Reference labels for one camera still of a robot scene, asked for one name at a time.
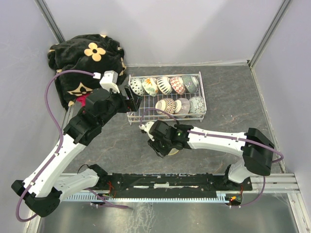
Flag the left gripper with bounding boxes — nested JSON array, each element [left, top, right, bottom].
[[98, 84, 143, 127]]

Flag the red patterned bowl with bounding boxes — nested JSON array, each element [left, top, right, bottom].
[[130, 78, 145, 96]]

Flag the brown scale patterned bowl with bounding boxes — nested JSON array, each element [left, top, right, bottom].
[[155, 98, 175, 115]]

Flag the white wire dish rack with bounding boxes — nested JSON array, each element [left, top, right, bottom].
[[127, 72, 207, 124]]

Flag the blue triangle patterned bowl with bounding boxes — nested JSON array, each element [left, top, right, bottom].
[[170, 76, 186, 95]]

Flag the purple striped bowl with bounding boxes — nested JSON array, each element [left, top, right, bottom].
[[174, 98, 190, 114]]

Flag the grey geometric patterned bowl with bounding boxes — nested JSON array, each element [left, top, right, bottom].
[[182, 75, 199, 94]]

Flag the multicolour bowl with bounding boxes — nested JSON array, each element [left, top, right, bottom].
[[189, 96, 206, 114]]

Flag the yellow teal sun bowl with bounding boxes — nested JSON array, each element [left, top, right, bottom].
[[168, 149, 180, 156]]

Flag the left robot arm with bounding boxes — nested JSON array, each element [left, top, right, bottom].
[[11, 86, 142, 217]]

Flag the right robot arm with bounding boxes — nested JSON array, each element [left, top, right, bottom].
[[140, 120, 275, 190]]

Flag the red cloth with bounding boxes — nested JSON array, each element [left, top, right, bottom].
[[76, 94, 88, 107]]

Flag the black floral fleece blanket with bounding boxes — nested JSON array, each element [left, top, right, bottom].
[[47, 34, 126, 110]]

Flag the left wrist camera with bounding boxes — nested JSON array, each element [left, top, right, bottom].
[[93, 70, 120, 93]]

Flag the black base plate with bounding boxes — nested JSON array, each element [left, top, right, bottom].
[[91, 173, 253, 199]]

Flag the aluminium frame rail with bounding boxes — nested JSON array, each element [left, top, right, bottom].
[[50, 169, 299, 202]]

